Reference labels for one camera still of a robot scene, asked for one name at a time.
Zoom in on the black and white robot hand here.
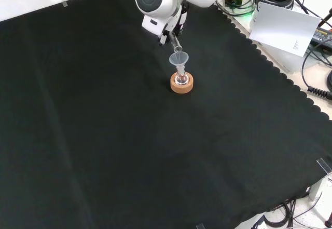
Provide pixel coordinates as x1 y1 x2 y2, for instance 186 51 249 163
141 2 188 47

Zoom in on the clear glass graduated cylinder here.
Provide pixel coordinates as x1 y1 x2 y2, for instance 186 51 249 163
170 31 183 53

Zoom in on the clear round-bottom flask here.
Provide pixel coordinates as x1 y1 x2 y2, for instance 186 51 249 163
174 68 189 86

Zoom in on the clear plastic funnel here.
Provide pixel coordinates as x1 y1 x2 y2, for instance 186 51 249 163
169 52 189 74

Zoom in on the black bench cloth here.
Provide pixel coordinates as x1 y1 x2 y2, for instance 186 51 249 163
0 0 332 229

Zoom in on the pale board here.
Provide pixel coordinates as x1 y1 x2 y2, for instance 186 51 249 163
248 1 322 58

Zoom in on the black power adapter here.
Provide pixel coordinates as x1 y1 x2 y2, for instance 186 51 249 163
309 27 332 48

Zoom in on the cork ring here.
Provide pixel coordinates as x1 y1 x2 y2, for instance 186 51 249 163
170 72 195 95

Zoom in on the black coiled cable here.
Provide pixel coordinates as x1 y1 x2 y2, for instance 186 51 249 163
307 86 332 99

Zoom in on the black cable bundle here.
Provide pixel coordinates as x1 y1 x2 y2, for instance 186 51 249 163
255 199 299 229

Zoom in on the white metal bracket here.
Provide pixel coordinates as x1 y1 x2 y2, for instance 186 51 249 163
308 173 332 201

